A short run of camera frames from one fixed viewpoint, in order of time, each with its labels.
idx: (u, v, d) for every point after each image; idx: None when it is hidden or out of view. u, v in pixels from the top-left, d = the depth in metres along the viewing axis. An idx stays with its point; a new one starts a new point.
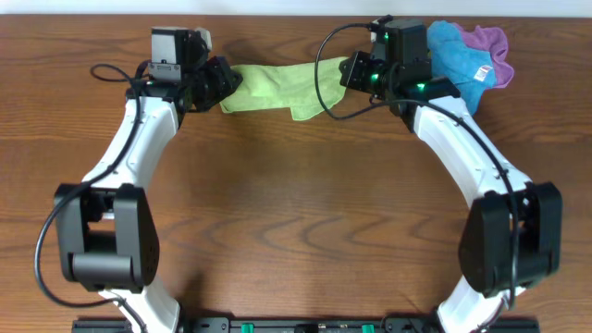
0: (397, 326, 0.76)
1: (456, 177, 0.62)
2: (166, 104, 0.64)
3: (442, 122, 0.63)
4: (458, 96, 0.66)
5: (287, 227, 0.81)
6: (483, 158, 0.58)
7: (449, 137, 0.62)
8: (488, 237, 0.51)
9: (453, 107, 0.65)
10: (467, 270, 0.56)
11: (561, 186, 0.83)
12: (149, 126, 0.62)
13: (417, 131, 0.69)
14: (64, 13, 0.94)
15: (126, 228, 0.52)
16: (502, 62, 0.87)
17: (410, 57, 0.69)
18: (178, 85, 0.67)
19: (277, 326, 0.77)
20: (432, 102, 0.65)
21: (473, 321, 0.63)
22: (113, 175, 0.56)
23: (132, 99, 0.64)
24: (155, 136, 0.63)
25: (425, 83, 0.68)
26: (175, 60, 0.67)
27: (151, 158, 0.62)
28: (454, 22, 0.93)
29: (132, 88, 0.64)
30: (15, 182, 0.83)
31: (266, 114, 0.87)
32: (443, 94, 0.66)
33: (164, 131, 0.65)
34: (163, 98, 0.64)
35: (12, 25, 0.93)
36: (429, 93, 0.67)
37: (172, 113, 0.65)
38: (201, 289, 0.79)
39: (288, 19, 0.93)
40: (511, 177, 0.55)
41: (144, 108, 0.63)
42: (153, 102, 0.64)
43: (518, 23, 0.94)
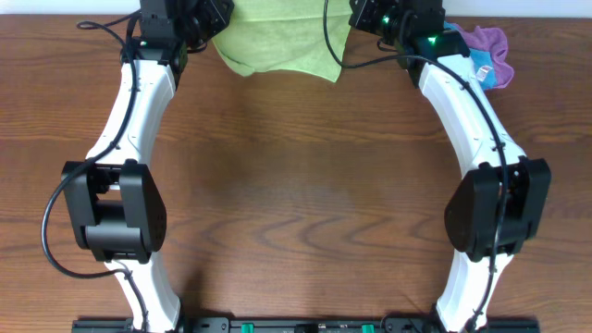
0: (397, 326, 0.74)
1: (453, 142, 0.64)
2: (160, 68, 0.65)
3: (449, 84, 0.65)
4: (467, 56, 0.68)
5: (287, 226, 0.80)
6: (483, 128, 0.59)
7: (451, 98, 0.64)
8: (476, 204, 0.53)
9: (460, 70, 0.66)
10: (451, 230, 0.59)
11: (565, 185, 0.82)
12: (148, 94, 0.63)
13: (421, 86, 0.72)
14: (69, 16, 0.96)
15: (133, 201, 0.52)
16: (502, 62, 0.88)
17: (424, 6, 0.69)
18: (171, 45, 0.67)
19: (277, 326, 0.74)
20: (440, 60, 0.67)
21: (468, 306, 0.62)
22: (116, 150, 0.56)
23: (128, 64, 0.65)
24: (155, 101, 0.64)
25: (436, 36, 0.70)
26: (165, 16, 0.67)
27: (152, 128, 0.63)
28: (454, 22, 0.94)
29: (127, 50, 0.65)
30: (13, 180, 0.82)
31: (266, 116, 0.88)
32: (452, 53, 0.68)
33: (162, 96, 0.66)
34: (158, 61, 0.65)
35: (16, 26, 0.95)
36: (437, 49, 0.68)
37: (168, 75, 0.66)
38: (200, 289, 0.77)
39: None
40: (508, 151, 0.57)
41: (140, 73, 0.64)
42: (148, 67, 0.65)
43: (516, 25, 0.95)
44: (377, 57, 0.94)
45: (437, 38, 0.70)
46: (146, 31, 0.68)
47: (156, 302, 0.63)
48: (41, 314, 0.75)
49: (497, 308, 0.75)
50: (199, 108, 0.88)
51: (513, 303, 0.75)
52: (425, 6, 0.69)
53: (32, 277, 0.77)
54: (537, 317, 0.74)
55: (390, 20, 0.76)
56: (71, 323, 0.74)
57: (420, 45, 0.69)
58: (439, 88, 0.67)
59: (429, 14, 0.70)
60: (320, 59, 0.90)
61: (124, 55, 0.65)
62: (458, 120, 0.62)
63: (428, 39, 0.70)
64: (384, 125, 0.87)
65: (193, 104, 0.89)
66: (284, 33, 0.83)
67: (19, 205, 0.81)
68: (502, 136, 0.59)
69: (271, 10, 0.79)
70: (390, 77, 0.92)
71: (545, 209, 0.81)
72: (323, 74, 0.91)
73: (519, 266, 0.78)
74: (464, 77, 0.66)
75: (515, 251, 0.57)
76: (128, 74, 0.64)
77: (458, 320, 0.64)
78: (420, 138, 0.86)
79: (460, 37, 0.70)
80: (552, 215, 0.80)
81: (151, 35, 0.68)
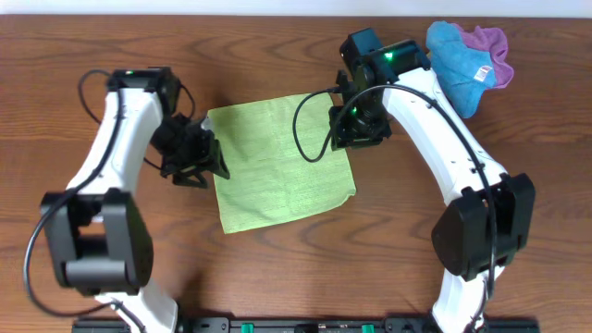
0: (397, 326, 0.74)
1: (429, 164, 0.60)
2: (146, 96, 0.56)
3: (413, 104, 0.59)
4: (428, 68, 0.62)
5: (287, 226, 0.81)
6: (456, 147, 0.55)
7: (420, 119, 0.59)
8: (468, 234, 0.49)
9: (425, 85, 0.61)
10: (442, 256, 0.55)
11: (565, 186, 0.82)
12: (134, 123, 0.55)
13: (386, 104, 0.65)
14: (66, 16, 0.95)
15: (114, 233, 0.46)
16: (502, 62, 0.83)
17: (364, 50, 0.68)
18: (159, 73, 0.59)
19: (277, 326, 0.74)
20: (401, 80, 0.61)
21: (465, 314, 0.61)
22: (98, 178, 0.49)
23: (113, 92, 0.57)
24: (141, 131, 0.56)
25: (391, 51, 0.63)
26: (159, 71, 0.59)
27: (137, 159, 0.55)
28: (456, 22, 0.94)
29: (112, 80, 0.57)
30: (13, 180, 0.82)
31: (264, 119, 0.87)
32: (413, 66, 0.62)
33: (149, 125, 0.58)
34: (144, 89, 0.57)
35: (11, 26, 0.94)
36: (398, 65, 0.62)
37: (156, 104, 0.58)
38: (200, 289, 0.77)
39: (288, 19, 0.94)
40: (487, 171, 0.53)
41: (126, 102, 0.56)
42: (134, 95, 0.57)
43: (517, 25, 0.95)
44: None
45: (391, 53, 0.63)
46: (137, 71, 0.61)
47: (152, 318, 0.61)
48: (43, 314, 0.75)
49: (498, 309, 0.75)
50: (198, 107, 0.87)
51: (513, 303, 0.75)
52: (366, 46, 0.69)
53: (32, 277, 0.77)
54: (536, 317, 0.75)
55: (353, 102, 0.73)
56: (71, 323, 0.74)
57: (376, 63, 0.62)
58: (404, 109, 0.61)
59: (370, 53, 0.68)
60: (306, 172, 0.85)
61: (109, 84, 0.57)
62: (430, 141, 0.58)
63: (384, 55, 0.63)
64: None
65: (192, 103, 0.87)
66: (282, 177, 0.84)
67: (20, 205, 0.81)
68: (479, 154, 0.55)
69: (265, 173, 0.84)
70: None
71: (545, 209, 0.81)
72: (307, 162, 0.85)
73: (520, 265, 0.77)
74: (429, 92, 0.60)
75: (508, 263, 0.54)
76: (113, 104, 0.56)
77: (455, 327, 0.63)
78: None
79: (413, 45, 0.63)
80: (552, 215, 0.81)
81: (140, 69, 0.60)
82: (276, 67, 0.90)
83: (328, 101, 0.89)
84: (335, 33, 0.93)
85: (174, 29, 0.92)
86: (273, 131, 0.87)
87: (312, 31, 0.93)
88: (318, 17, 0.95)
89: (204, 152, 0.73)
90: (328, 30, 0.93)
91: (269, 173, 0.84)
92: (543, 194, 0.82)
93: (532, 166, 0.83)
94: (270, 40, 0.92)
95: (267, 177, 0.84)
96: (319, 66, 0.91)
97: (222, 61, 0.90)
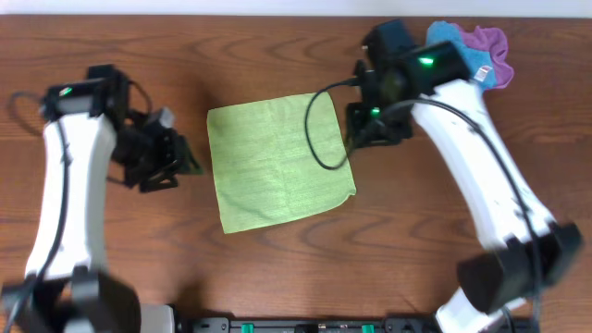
0: (397, 326, 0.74)
1: (462, 189, 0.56)
2: (92, 124, 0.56)
3: (454, 125, 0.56)
4: (466, 82, 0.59)
5: (287, 226, 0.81)
6: (499, 184, 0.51)
7: (460, 144, 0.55)
8: (504, 287, 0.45)
9: (465, 106, 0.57)
10: (467, 287, 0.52)
11: (564, 186, 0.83)
12: (84, 164, 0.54)
13: (419, 117, 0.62)
14: (65, 16, 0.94)
15: (92, 314, 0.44)
16: (502, 63, 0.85)
17: (393, 46, 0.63)
18: (97, 87, 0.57)
19: (277, 326, 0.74)
20: (437, 92, 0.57)
21: (475, 327, 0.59)
22: (60, 252, 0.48)
23: (54, 125, 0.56)
24: (96, 168, 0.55)
25: (429, 55, 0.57)
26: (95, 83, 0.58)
27: (99, 205, 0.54)
28: (458, 21, 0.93)
29: (50, 111, 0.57)
30: (13, 180, 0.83)
31: (264, 119, 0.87)
32: (450, 77, 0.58)
33: (103, 158, 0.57)
34: (88, 114, 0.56)
35: (9, 25, 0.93)
36: (434, 73, 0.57)
37: (105, 124, 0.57)
38: (200, 289, 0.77)
39: (289, 19, 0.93)
40: (534, 216, 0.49)
41: (68, 136, 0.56)
42: (76, 124, 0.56)
43: (521, 25, 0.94)
44: None
45: (428, 56, 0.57)
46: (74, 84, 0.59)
47: None
48: None
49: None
50: (198, 107, 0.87)
51: None
52: (395, 43, 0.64)
53: None
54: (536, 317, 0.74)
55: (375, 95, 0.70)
56: None
57: (412, 68, 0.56)
58: (442, 129, 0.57)
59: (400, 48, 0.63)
60: (306, 172, 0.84)
61: (48, 117, 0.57)
62: (468, 170, 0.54)
63: (420, 59, 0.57)
64: None
65: (193, 104, 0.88)
66: (283, 176, 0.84)
67: (20, 205, 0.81)
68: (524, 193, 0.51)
69: (266, 173, 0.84)
70: None
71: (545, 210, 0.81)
72: (309, 162, 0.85)
73: None
74: (471, 112, 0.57)
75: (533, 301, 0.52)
76: (56, 141, 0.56)
77: None
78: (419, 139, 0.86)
79: (453, 52, 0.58)
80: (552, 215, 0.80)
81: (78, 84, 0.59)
82: (276, 67, 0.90)
83: (326, 99, 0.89)
84: (337, 33, 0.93)
85: (175, 29, 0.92)
86: (272, 131, 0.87)
87: (313, 31, 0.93)
88: (319, 16, 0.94)
89: (168, 154, 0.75)
90: (329, 30, 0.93)
91: (270, 172, 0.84)
92: (543, 194, 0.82)
93: (532, 166, 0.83)
94: (270, 39, 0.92)
95: (267, 177, 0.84)
96: (319, 67, 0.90)
97: (222, 61, 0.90)
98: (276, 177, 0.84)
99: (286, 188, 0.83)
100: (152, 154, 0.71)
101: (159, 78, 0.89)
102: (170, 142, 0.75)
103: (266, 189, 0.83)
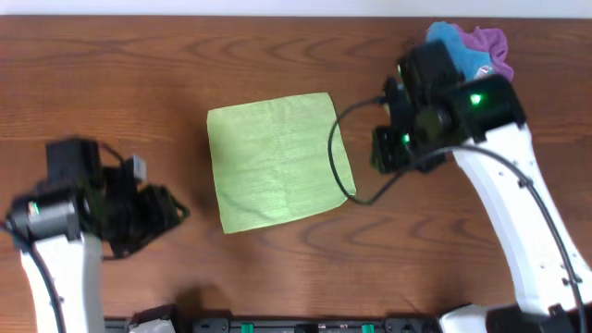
0: (397, 326, 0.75)
1: (500, 237, 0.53)
2: (77, 248, 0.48)
3: (501, 177, 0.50)
4: (523, 125, 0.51)
5: (287, 226, 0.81)
6: (548, 248, 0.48)
7: (507, 201, 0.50)
8: None
9: (516, 155, 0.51)
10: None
11: (561, 186, 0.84)
12: (76, 292, 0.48)
13: (457, 158, 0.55)
14: (62, 16, 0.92)
15: None
16: (502, 63, 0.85)
17: (433, 72, 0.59)
18: (71, 203, 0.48)
19: (277, 326, 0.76)
20: (489, 136, 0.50)
21: None
22: None
23: (28, 256, 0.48)
24: (91, 288, 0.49)
25: (479, 94, 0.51)
26: (67, 199, 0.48)
27: (101, 315, 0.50)
28: (459, 20, 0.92)
29: (19, 241, 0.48)
30: (14, 182, 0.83)
31: (264, 119, 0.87)
32: (501, 117, 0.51)
33: (93, 272, 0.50)
34: (69, 238, 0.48)
35: (7, 26, 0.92)
36: (480, 114, 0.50)
37: (90, 241, 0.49)
38: (201, 289, 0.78)
39: (289, 20, 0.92)
40: (582, 285, 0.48)
41: (51, 265, 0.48)
42: (56, 253, 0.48)
43: (523, 25, 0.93)
44: (383, 54, 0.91)
45: (479, 95, 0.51)
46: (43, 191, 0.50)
47: None
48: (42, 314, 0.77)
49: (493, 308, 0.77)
50: (198, 108, 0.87)
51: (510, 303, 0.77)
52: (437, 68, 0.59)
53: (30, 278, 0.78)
54: None
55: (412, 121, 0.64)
56: None
57: (459, 109, 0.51)
58: (486, 178, 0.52)
59: (442, 78, 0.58)
60: (306, 172, 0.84)
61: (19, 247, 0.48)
62: (513, 228, 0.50)
63: (469, 97, 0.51)
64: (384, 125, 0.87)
65: (193, 104, 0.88)
66: (283, 177, 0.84)
67: None
68: (573, 258, 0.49)
69: (266, 174, 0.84)
70: (391, 76, 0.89)
71: None
72: (308, 162, 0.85)
73: None
74: (520, 162, 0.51)
75: None
76: (34, 270, 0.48)
77: None
78: None
79: (505, 87, 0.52)
80: None
81: (47, 195, 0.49)
82: (276, 67, 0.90)
83: (326, 98, 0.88)
84: (337, 33, 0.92)
85: (175, 30, 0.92)
86: (272, 131, 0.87)
87: (313, 31, 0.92)
88: (320, 16, 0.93)
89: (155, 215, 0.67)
90: (330, 30, 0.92)
91: (270, 173, 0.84)
92: None
93: None
94: (270, 40, 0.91)
95: (267, 177, 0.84)
96: (319, 67, 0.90)
97: (222, 62, 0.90)
98: (276, 177, 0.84)
99: (286, 189, 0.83)
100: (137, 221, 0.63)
101: (160, 80, 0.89)
102: (152, 201, 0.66)
103: (266, 189, 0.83)
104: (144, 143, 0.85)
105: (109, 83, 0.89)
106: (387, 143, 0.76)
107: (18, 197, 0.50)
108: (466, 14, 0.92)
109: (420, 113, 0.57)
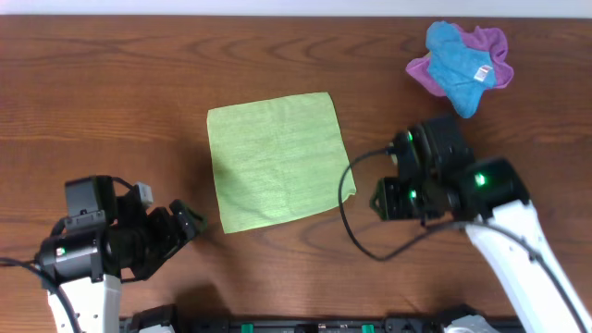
0: (397, 326, 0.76)
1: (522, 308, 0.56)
2: (100, 289, 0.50)
3: (511, 252, 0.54)
4: (527, 203, 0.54)
5: (287, 226, 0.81)
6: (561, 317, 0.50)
7: (519, 274, 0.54)
8: None
9: (525, 232, 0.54)
10: None
11: (561, 187, 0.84)
12: (97, 331, 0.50)
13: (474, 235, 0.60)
14: (62, 16, 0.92)
15: None
16: (502, 63, 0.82)
17: (444, 148, 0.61)
18: (97, 243, 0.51)
19: (277, 326, 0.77)
20: (497, 214, 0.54)
21: None
22: None
23: (55, 294, 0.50)
24: (111, 328, 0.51)
25: (485, 174, 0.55)
26: (95, 238, 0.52)
27: None
28: (462, 18, 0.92)
29: (44, 278, 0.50)
30: (16, 183, 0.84)
31: (263, 118, 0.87)
32: (505, 196, 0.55)
33: (115, 314, 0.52)
34: (92, 277, 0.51)
35: (6, 24, 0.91)
36: (488, 193, 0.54)
37: (112, 284, 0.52)
38: (202, 289, 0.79)
39: (289, 18, 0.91)
40: None
41: (74, 305, 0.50)
42: (81, 292, 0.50)
43: (525, 22, 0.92)
44: (384, 53, 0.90)
45: (484, 176, 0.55)
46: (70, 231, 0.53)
47: None
48: (46, 314, 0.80)
49: (490, 308, 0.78)
50: (198, 108, 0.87)
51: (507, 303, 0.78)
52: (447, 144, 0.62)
53: (34, 278, 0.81)
54: None
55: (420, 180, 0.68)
56: None
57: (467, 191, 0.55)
58: (499, 252, 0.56)
59: (452, 154, 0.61)
60: (306, 172, 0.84)
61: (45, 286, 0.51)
62: (529, 301, 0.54)
63: (475, 178, 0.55)
64: (385, 125, 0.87)
65: (193, 104, 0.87)
66: (283, 178, 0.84)
67: (23, 208, 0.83)
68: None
69: (266, 174, 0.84)
70: (392, 75, 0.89)
71: (540, 212, 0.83)
72: (309, 162, 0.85)
73: None
74: (531, 240, 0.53)
75: None
76: (60, 310, 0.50)
77: None
78: None
79: (510, 169, 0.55)
80: (546, 218, 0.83)
81: (74, 235, 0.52)
82: (276, 67, 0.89)
83: (325, 97, 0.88)
84: (338, 31, 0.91)
85: (175, 29, 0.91)
86: (272, 130, 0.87)
87: (313, 30, 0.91)
88: (321, 15, 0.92)
89: (168, 235, 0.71)
90: (331, 29, 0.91)
91: (270, 173, 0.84)
92: (538, 196, 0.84)
93: (529, 168, 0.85)
94: (270, 39, 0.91)
95: (267, 177, 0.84)
96: (320, 67, 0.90)
97: (222, 62, 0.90)
98: (276, 177, 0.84)
99: (286, 189, 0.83)
100: (152, 241, 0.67)
101: (159, 80, 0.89)
102: (162, 223, 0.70)
103: (265, 189, 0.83)
104: (144, 143, 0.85)
105: (109, 83, 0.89)
106: (393, 193, 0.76)
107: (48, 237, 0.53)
108: (468, 13, 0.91)
109: (432, 185, 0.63)
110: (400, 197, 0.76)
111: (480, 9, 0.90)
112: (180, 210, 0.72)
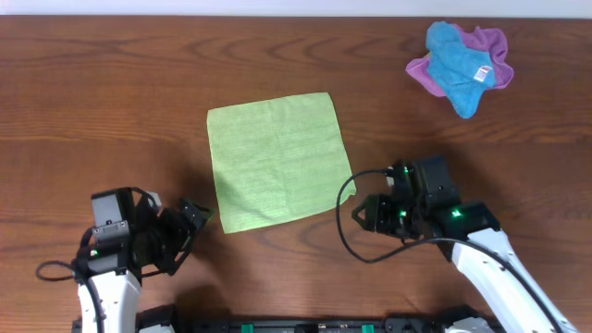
0: (397, 326, 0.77)
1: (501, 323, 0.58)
2: (120, 279, 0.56)
3: (485, 265, 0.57)
4: (498, 229, 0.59)
5: (287, 226, 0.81)
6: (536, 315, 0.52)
7: (495, 285, 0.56)
8: None
9: (494, 245, 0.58)
10: None
11: (560, 188, 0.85)
12: (115, 316, 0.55)
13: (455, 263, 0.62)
14: (60, 15, 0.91)
15: None
16: (502, 63, 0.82)
17: (434, 185, 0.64)
18: (126, 247, 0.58)
19: (277, 326, 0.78)
20: (472, 239, 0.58)
21: None
22: None
23: (82, 284, 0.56)
24: (127, 316, 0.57)
25: (460, 210, 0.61)
26: (125, 241, 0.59)
27: None
28: (462, 18, 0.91)
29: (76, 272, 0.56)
30: (17, 183, 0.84)
31: (263, 118, 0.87)
32: (480, 227, 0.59)
33: (130, 306, 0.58)
34: (116, 270, 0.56)
35: (6, 24, 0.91)
36: (466, 224, 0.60)
37: (131, 280, 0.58)
38: (203, 289, 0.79)
39: (290, 18, 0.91)
40: None
41: (99, 293, 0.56)
42: (104, 283, 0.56)
43: (527, 22, 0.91)
44: (384, 53, 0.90)
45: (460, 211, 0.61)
46: (101, 240, 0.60)
47: None
48: (47, 313, 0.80)
49: (489, 308, 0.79)
50: (198, 108, 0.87)
51: None
52: (437, 181, 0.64)
53: (35, 278, 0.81)
54: None
55: (408, 209, 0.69)
56: (72, 323, 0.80)
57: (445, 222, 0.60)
58: (475, 268, 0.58)
59: (442, 192, 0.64)
60: (307, 172, 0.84)
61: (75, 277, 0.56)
62: (507, 308, 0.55)
63: (451, 213, 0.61)
64: (385, 125, 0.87)
65: (192, 104, 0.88)
66: (283, 178, 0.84)
67: (24, 208, 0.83)
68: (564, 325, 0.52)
69: (266, 175, 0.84)
70: (392, 75, 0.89)
71: (538, 213, 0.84)
72: (309, 162, 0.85)
73: None
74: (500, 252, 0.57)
75: None
76: (86, 298, 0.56)
77: None
78: (420, 139, 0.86)
79: (485, 209, 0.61)
80: (545, 218, 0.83)
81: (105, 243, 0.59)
82: (276, 67, 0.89)
83: (325, 97, 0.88)
84: (338, 31, 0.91)
85: (175, 30, 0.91)
86: (272, 130, 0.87)
87: (314, 30, 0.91)
88: (321, 15, 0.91)
89: (179, 228, 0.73)
90: (331, 29, 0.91)
91: (270, 173, 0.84)
92: (537, 197, 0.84)
93: (528, 169, 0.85)
94: (270, 39, 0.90)
95: (267, 178, 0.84)
96: (319, 67, 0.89)
97: (222, 62, 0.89)
98: (276, 178, 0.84)
99: (286, 190, 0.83)
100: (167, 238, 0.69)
101: (159, 80, 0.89)
102: (172, 219, 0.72)
103: (265, 189, 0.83)
104: (144, 143, 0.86)
105: (108, 84, 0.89)
106: (383, 210, 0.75)
107: (81, 244, 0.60)
108: (469, 13, 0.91)
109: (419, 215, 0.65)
110: (389, 216, 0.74)
111: (480, 10, 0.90)
112: (187, 204, 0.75)
